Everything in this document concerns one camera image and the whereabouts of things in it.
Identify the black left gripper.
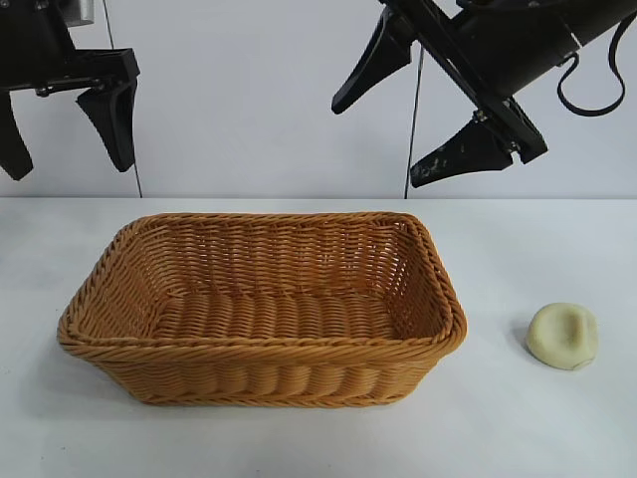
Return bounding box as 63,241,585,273
0,0,140,182

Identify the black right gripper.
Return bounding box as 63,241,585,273
330,0,582,189

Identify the pale yellow egg yolk pastry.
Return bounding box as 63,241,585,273
525,302,600,372

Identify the brown woven wicker basket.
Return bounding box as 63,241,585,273
56,212,469,408

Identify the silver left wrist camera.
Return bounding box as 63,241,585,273
62,0,96,25

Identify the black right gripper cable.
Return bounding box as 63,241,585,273
555,17,629,119

